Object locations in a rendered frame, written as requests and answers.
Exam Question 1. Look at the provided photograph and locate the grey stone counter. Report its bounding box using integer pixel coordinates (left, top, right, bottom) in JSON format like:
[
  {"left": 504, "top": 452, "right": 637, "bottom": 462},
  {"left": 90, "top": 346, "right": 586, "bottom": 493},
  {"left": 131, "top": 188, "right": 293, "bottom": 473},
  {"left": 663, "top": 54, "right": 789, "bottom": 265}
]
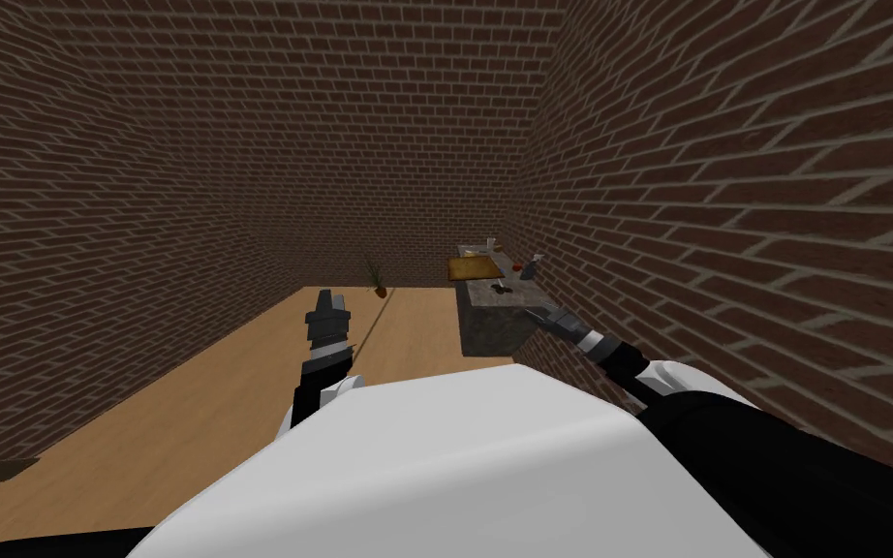
[{"left": 454, "top": 243, "right": 555, "bottom": 358}]

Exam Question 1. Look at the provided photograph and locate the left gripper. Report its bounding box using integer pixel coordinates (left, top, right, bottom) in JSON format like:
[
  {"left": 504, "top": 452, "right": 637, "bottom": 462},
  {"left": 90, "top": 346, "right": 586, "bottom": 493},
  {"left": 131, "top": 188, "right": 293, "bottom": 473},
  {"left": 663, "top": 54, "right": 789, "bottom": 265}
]
[{"left": 304, "top": 289, "right": 354, "bottom": 351}]

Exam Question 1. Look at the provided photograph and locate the yellow cutting board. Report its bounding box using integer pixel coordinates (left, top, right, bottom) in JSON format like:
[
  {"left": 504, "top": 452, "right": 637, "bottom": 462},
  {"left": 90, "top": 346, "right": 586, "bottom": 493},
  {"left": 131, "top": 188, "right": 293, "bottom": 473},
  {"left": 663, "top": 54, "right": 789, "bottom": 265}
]
[{"left": 446, "top": 255, "right": 507, "bottom": 283}]

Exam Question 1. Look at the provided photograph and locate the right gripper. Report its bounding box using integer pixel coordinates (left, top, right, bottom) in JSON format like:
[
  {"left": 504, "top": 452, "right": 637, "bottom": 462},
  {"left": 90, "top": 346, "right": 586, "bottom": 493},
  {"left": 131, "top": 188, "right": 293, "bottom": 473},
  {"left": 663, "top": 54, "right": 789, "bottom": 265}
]
[{"left": 540, "top": 307, "right": 594, "bottom": 343}]

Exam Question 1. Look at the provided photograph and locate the potted plant orange pot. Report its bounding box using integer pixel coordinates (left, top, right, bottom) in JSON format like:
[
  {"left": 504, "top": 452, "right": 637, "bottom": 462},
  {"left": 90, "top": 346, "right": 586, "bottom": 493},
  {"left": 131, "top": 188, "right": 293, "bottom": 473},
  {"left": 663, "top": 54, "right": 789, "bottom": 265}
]
[{"left": 364, "top": 258, "right": 389, "bottom": 299}]

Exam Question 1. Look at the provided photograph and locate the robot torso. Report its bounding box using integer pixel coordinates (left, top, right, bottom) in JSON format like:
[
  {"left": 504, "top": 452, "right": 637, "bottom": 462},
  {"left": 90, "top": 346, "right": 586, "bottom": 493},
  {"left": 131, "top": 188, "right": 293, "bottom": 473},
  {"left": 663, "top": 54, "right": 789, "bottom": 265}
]
[{"left": 127, "top": 362, "right": 773, "bottom": 558}]

